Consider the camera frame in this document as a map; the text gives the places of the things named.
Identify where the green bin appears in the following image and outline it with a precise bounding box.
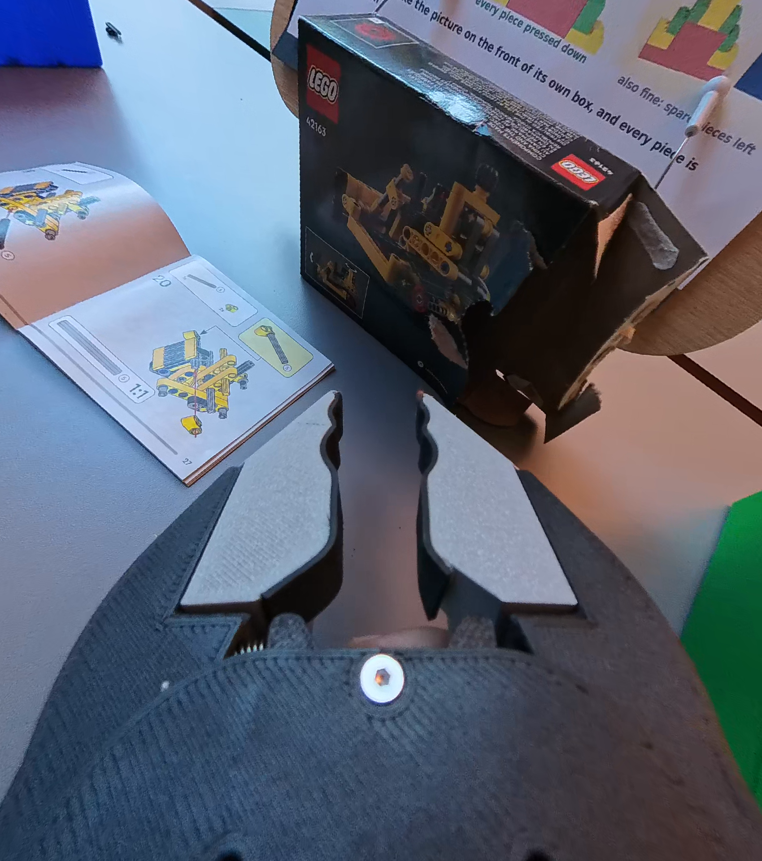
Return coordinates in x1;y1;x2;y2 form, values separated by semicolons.
680;470;762;861

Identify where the printed instruction sheet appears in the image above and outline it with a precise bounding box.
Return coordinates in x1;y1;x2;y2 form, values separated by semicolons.
381;0;762;271

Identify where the black lego set box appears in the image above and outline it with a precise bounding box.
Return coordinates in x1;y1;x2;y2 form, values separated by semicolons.
298;15;710;444

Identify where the lego instruction booklet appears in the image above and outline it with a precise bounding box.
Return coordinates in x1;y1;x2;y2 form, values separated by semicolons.
0;161;336;487

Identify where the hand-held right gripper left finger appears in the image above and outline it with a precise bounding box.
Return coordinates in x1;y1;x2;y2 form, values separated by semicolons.
179;390;344;613

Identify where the white handled pin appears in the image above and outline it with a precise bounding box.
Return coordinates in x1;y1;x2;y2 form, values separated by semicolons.
653;75;732;187

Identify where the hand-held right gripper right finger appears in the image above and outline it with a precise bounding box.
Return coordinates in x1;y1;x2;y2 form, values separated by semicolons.
416;392;579;621

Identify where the blue plastic bin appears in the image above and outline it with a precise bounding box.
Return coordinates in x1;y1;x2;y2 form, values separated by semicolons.
0;0;103;70

